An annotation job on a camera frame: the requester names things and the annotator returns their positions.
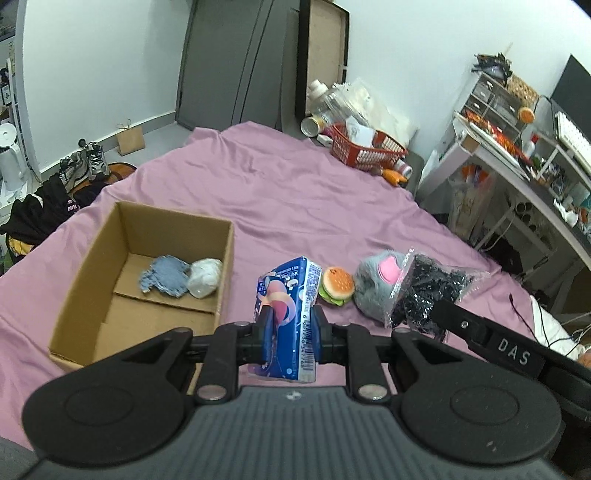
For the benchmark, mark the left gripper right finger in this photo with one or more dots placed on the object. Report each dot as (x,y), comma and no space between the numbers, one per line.
(359,352)

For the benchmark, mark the clear bag black pieces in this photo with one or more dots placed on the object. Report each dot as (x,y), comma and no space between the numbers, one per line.
(422,283)

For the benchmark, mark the framed board leaning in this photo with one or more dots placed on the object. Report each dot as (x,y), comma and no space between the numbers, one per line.
(322,49)

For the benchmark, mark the drawer organizer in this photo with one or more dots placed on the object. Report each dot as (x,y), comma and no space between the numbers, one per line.
(489,99)

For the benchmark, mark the orange bottle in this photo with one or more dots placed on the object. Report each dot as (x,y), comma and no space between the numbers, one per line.
(394,178)

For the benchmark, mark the pink bed sheet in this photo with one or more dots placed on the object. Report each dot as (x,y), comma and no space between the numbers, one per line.
(285,197)

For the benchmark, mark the white soft wad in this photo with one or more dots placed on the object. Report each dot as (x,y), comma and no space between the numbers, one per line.
(204,277)

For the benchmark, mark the black monitor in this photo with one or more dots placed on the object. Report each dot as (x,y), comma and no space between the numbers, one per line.
(573,93)

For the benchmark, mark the black clothes pile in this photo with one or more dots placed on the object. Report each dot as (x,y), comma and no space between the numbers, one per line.
(33,219)

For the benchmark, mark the grey pink paw plush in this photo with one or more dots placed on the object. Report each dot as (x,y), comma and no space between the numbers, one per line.
(374,282)

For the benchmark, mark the burger plush toy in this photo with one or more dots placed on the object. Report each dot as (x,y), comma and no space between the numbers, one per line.
(337,286)

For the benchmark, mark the white humidifier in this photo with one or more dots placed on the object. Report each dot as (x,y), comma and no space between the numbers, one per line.
(12,165)

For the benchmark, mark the red plastic basket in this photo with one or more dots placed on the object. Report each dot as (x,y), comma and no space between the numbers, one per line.
(384,151)

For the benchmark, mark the blue denim pouch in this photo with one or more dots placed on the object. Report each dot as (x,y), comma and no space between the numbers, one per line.
(167,274)

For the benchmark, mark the white keyboard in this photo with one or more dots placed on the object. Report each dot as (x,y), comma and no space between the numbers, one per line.
(571,137)

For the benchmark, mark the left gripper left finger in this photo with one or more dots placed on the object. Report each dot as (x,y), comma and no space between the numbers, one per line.
(222,353)

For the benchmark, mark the clear plastic bags pile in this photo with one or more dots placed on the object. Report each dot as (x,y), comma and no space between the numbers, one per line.
(368,102)

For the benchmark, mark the white desk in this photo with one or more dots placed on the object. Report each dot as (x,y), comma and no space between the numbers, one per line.
(469,143)

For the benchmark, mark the grey door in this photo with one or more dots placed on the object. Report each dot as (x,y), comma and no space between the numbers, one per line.
(238,64)

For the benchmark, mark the cardboard box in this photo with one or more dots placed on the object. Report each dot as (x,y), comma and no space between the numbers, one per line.
(105,312)

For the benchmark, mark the white cup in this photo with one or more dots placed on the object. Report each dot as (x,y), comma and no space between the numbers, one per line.
(312,126)

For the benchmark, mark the grey sneakers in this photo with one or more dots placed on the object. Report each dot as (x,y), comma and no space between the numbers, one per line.
(87,163)

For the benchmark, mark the brown paper bag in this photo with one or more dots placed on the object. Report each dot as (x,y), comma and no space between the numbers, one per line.
(129,139)

